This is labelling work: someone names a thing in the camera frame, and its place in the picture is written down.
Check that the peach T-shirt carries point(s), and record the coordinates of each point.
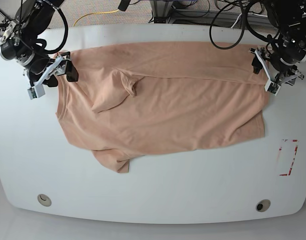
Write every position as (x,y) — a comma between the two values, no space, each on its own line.
(154,98)

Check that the black tripod on floor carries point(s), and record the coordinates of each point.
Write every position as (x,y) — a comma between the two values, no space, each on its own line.
(0,25)

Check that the table cable grommet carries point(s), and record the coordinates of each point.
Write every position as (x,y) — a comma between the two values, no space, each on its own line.
(44,200)
(263,205)

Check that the red tape rectangle marking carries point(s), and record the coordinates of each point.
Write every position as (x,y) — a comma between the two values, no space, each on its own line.
(286,156)

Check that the aluminium frame stand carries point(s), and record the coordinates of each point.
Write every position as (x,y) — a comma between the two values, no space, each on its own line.
(161,10)

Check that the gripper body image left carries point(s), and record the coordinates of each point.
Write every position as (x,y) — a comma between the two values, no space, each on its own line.
(20,42)

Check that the left table cable grommet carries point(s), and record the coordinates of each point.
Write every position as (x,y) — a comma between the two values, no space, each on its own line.
(44,200)

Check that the right table cable grommet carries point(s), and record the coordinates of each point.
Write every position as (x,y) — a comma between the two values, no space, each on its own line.
(263,205)

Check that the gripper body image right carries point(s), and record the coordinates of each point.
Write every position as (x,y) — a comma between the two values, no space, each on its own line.
(280,57)

